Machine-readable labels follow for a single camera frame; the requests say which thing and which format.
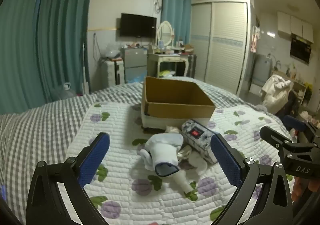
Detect white dressing table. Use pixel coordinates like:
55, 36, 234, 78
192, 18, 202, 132
147, 52, 189, 78

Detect white suitcase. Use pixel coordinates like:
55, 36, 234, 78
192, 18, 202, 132
103, 58, 125, 87

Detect light blue sock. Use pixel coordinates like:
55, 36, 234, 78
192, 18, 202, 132
139, 133, 185, 177

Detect clear plastic bag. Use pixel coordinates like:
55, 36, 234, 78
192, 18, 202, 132
105, 43, 121, 59

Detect oval white vanity mirror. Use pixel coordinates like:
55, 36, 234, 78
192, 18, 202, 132
156, 21, 175, 48

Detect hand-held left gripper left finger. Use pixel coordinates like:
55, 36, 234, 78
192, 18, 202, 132
26, 132, 110, 225

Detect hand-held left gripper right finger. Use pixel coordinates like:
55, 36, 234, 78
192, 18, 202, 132
211, 133, 293, 225

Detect black range hood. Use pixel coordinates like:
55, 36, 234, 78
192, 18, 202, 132
290, 35, 313, 64

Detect black wall television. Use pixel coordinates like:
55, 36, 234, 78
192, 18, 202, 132
119, 13, 157, 38

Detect floral tissue pack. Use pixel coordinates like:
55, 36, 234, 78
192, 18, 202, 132
180, 119, 225, 165

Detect narrow blue curtain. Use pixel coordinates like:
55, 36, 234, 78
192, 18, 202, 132
161, 0, 192, 48

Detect brown cardboard box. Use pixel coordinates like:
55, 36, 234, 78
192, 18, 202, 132
141, 76, 216, 131

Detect white sliding wardrobe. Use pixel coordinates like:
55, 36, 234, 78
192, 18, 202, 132
190, 0, 251, 96

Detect floral quilted blanket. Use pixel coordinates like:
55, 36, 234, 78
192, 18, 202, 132
66, 101, 296, 225

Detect large teal curtain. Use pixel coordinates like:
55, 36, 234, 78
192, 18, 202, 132
0, 0, 96, 115

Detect white wall cabinets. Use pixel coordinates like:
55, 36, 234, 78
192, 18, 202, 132
277, 11, 314, 43

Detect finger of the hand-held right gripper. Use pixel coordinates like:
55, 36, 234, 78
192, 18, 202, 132
259, 125, 296, 158
284, 115, 320, 144

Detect beige soft item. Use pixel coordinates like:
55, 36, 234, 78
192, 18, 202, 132
177, 145, 192, 160

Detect clear water jug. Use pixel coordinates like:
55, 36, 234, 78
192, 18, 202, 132
51, 82, 77, 102

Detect person's right hand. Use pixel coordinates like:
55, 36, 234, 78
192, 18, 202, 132
291, 177, 320, 202

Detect grey mini fridge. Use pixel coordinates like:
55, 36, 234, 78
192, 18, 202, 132
121, 48, 148, 84

